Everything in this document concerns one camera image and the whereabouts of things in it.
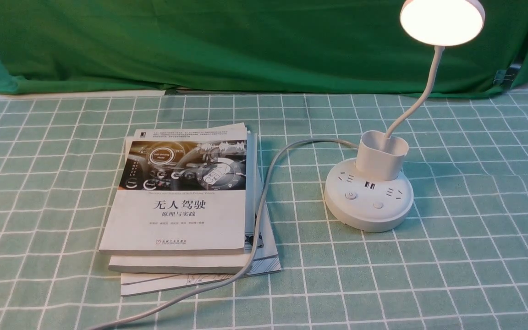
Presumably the white desk lamp with base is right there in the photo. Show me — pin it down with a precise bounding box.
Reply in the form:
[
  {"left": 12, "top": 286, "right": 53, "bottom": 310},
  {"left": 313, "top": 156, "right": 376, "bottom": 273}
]
[{"left": 324, "top": 0, "right": 485, "bottom": 232}]

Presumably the top white self-driving book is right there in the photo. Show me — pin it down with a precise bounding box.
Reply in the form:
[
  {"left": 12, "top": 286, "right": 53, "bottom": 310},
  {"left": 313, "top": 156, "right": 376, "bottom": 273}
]
[{"left": 99, "top": 124, "right": 253, "bottom": 256}]

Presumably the bottom thin white book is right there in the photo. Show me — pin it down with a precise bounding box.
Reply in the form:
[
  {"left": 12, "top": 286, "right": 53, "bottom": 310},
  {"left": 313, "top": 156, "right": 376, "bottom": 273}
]
[{"left": 120, "top": 173, "right": 281, "bottom": 297}]

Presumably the green backdrop cloth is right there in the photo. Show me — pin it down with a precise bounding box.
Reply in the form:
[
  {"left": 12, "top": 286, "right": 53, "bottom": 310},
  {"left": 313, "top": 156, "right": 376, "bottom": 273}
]
[{"left": 0, "top": 0, "right": 528, "bottom": 99}]

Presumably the green checkered tablecloth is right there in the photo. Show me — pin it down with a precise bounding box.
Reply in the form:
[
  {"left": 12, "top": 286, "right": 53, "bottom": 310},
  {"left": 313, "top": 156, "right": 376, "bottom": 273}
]
[{"left": 0, "top": 92, "right": 528, "bottom": 330}]

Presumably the metal binder clip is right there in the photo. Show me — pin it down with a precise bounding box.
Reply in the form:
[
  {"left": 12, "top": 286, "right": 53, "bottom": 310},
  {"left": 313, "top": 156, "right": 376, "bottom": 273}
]
[{"left": 493, "top": 63, "right": 521, "bottom": 90}]

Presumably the grey power cable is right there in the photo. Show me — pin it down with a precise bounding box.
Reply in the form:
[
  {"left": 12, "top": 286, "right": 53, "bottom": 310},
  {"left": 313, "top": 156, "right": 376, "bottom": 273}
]
[{"left": 85, "top": 139, "right": 360, "bottom": 330}]

